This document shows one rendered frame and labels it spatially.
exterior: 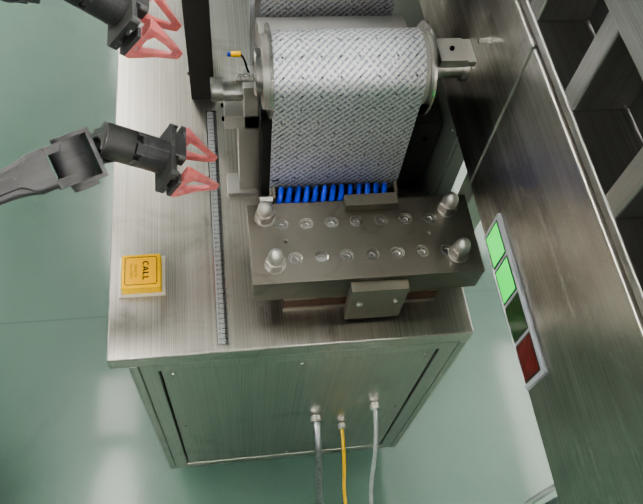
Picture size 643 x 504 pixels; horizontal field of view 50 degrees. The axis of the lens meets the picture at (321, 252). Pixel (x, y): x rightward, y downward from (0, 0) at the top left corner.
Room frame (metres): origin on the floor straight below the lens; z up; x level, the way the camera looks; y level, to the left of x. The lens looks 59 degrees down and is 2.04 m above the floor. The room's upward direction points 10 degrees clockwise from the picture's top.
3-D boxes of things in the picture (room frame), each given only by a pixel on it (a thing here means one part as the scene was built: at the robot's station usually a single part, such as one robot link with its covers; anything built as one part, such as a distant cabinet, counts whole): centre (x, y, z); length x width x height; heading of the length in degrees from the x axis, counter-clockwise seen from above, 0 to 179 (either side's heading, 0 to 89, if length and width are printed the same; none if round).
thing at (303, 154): (0.76, 0.00, 1.11); 0.23 x 0.01 x 0.18; 105
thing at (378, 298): (0.57, -0.11, 0.96); 0.10 x 0.03 x 0.11; 105
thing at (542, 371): (0.49, -0.28, 1.18); 0.25 x 0.01 x 0.07; 15
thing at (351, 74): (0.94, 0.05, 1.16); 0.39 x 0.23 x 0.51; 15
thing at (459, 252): (0.65, -0.24, 1.05); 0.04 x 0.04 x 0.04
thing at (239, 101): (0.80, 0.18, 1.05); 0.06 x 0.05 x 0.31; 105
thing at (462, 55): (0.86, -0.15, 1.28); 0.06 x 0.05 x 0.02; 105
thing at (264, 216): (0.65, 0.11, 1.05); 0.04 x 0.04 x 0.04
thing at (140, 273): (0.57, 0.32, 0.91); 0.07 x 0.07 x 0.02; 15
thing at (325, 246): (0.65, -0.07, 1.00); 0.40 x 0.16 x 0.06; 105
